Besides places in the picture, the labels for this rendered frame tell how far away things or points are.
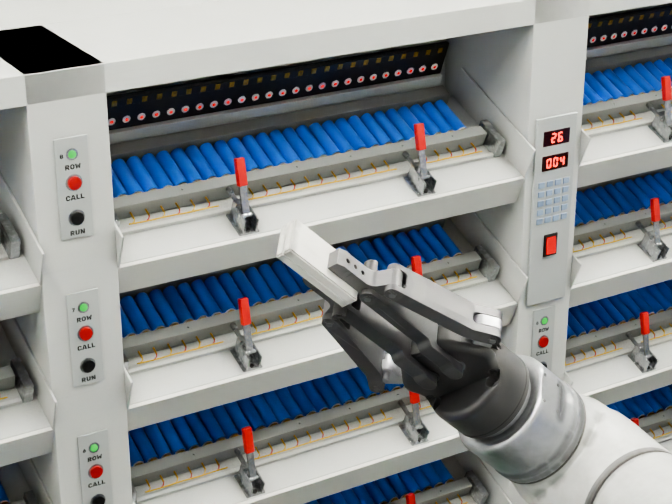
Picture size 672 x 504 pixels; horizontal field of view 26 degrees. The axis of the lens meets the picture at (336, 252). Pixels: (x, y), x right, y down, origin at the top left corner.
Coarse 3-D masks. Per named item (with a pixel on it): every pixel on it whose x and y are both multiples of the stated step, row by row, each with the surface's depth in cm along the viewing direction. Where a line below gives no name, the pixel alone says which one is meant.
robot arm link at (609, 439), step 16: (592, 400) 118; (592, 416) 116; (608, 416) 116; (624, 416) 118; (592, 432) 115; (608, 432) 114; (624, 432) 115; (640, 432) 116; (576, 448) 114; (592, 448) 114; (608, 448) 113; (624, 448) 113; (640, 448) 113; (656, 448) 113; (576, 464) 114; (592, 464) 113; (608, 464) 112; (544, 480) 114; (560, 480) 114; (576, 480) 113; (592, 480) 112; (528, 496) 117; (544, 496) 115; (560, 496) 114; (576, 496) 113; (592, 496) 111
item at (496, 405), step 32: (416, 352) 109; (448, 352) 109; (480, 352) 108; (512, 352) 113; (416, 384) 112; (448, 384) 112; (480, 384) 111; (512, 384) 110; (448, 416) 111; (480, 416) 110; (512, 416) 111
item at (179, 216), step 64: (320, 64) 195; (384, 64) 201; (128, 128) 185; (256, 128) 193; (320, 128) 197; (384, 128) 200; (448, 128) 202; (512, 128) 201; (128, 192) 181; (192, 192) 181; (256, 192) 187; (320, 192) 189; (384, 192) 193; (448, 192) 195; (512, 192) 202; (128, 256) 174; (192, 256) 178; (256, 256) 184
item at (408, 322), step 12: (372, 264) 106; (372, 300) 105; (384, 300) 105; (384, 312) 106; (396, 312) 106; (408, 312) 107; (396, 324) 106; (408, 324) 106; (420, 324) 107; (432, 324) 108; (408, 336) 107; (420, 336) 107; (432, 336) 108; (420, 348) 108; (432, 348) 107; (432, 360) 109; (444, 360) 108; (456, 360) 109; (444, 372) 109; (456, 372) 109
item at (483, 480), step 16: (432, 464) 228; (448, 464) 230; (464, 464) 230; (480, 464) 226; (384, 480) 223; (400, 480) 224; (416, 480) 225; (432, 480) 225; (448, 480) 226; (464, 480) 226; (480, 480) 227; (336, 496) 219; (352, 496) 219; (368, 496) 220; (384, 496) 222; (400, 496) 222; (416, 496) 221; (432, 496) 222; (448, 496) 224; (464, 496) 226; (480, 496) 224; (496, 496) 224
